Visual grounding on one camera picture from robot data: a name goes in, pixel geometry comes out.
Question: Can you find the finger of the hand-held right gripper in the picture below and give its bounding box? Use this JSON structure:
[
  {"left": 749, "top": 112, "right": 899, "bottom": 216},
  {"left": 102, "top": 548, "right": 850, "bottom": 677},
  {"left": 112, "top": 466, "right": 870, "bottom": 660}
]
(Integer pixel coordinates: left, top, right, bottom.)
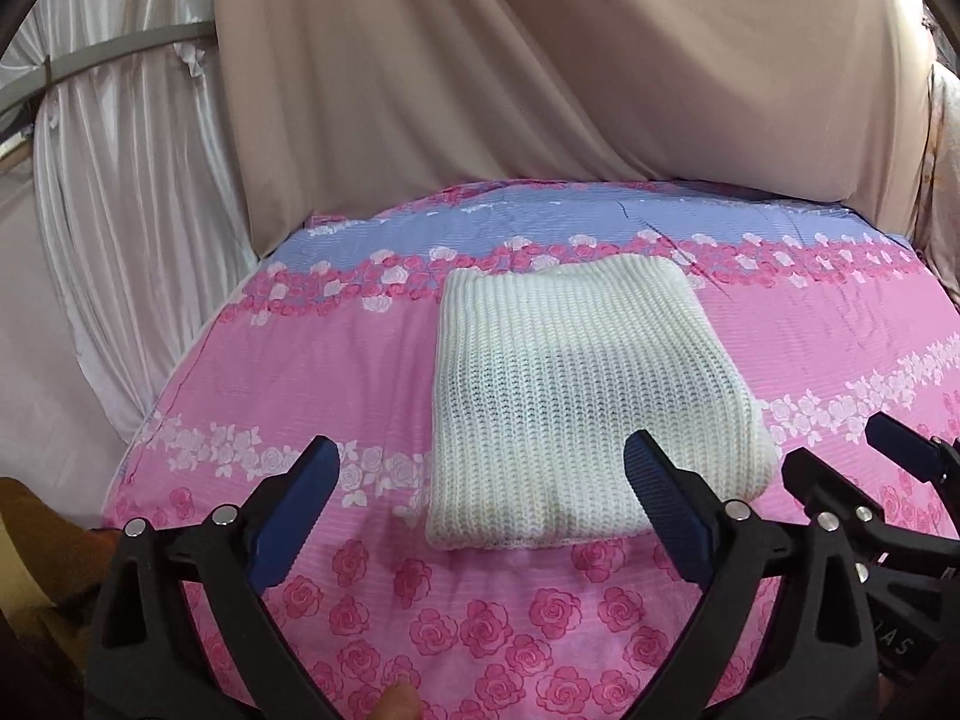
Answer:
[
  {"left": 864, "top": 411, "right": 960, "bottom": 541},
  {"left": 781, "top": 447, "right": 912, "bottom": 567}
]

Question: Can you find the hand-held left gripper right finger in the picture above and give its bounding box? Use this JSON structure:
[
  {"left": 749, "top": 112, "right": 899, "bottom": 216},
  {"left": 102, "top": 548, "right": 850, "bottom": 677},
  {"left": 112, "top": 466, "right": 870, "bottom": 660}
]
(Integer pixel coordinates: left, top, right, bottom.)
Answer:
[{"left": 622, "top": 430, "right": 882, "bottom": 720}]

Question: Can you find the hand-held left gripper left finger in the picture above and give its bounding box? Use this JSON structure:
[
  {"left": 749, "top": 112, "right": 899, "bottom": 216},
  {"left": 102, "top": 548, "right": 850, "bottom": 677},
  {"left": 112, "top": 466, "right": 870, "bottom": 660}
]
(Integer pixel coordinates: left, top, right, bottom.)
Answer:
[{"left": 84, "top": 435, "right": 342, "bottom": 720}]

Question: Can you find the white knit sweater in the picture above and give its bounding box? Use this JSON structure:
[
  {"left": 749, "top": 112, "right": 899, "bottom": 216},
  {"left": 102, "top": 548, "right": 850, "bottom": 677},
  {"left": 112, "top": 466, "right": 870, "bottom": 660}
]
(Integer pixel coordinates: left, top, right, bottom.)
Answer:
[{"left": 425, "top": 255, "right": 777, "bottom": 550}]

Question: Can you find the person's left hand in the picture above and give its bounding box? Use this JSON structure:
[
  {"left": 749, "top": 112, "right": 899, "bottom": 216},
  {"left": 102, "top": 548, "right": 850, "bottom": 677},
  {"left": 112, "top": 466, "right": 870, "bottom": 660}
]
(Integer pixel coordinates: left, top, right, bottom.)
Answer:
[{"left": 373, "top": 681, "right": 422, "bottom": 720}]

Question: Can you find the pink floral bedsheet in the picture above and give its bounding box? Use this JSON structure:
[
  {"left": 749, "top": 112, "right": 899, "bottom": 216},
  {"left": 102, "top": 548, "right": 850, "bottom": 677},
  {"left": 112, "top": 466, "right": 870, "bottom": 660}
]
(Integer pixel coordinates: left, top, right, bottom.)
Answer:
[{"left": 101, "top": 176, "right": 960, "bottom": 720}]

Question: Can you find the brown cloth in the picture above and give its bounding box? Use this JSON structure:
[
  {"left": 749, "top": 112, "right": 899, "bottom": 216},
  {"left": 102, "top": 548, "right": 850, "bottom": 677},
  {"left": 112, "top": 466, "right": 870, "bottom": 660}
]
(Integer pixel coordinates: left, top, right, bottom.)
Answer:
[{"left": 0, "top": 457, "right": 125, "bottom": 620}]

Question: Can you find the patterned beige cloth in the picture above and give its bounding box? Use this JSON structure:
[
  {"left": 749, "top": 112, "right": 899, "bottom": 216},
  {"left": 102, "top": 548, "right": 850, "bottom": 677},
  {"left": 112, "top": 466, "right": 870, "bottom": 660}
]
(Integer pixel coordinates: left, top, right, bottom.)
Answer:
[{"left": 909, "top": 60, "right": 960, "bottom": 260}]

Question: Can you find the white satin curtain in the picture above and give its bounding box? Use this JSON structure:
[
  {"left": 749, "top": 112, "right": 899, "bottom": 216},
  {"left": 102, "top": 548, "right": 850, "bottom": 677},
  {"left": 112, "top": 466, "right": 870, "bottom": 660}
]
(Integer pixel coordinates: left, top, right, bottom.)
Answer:
[{"left": 0, "top": 0, "right": 260, "bottom": 481}]

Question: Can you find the beige curtain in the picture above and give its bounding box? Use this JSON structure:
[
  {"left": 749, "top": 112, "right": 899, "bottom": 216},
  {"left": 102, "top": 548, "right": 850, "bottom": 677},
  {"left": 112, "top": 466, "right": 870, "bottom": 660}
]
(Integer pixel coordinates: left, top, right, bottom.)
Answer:
[{"left": 214, "top": 0, "right": 938, "bottom": 256}]

